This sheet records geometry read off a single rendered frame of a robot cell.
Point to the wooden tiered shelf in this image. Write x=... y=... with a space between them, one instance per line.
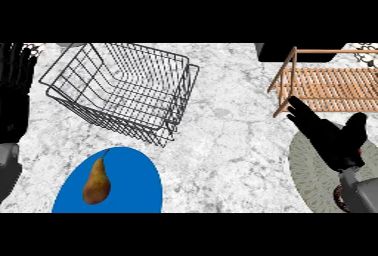
x=334 y=86

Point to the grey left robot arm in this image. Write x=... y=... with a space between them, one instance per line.
x=8 y=166

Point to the grey round placemat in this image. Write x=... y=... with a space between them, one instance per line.
x=311 y=166

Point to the black flat appliance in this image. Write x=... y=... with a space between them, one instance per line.
x=300 y=52

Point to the blue oval plate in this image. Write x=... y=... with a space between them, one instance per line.
x=133 y=180

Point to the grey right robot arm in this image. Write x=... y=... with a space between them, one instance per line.
x=362 y=191

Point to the brown pear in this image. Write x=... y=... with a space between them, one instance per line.
x=97 y=185

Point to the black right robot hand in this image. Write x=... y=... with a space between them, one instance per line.
x=330 y=136

